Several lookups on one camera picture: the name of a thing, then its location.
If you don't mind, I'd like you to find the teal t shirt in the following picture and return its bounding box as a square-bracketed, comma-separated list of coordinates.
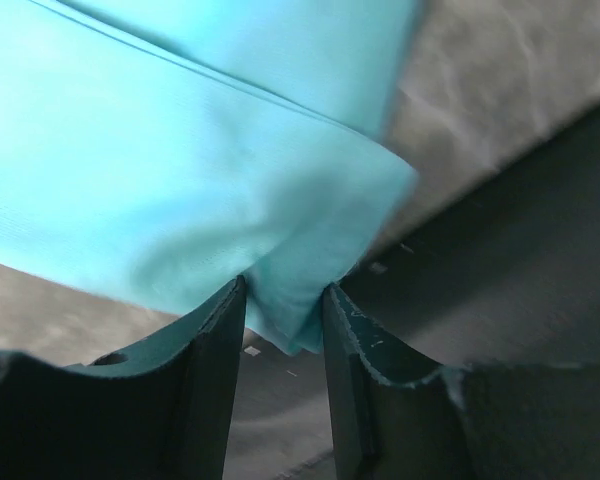
[0, 1, 422, 354]

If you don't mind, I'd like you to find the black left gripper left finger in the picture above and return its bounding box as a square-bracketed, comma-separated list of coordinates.
[0, 278, 246, 479]

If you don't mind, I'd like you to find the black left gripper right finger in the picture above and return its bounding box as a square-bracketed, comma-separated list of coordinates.
[322, 286, 600, 479]

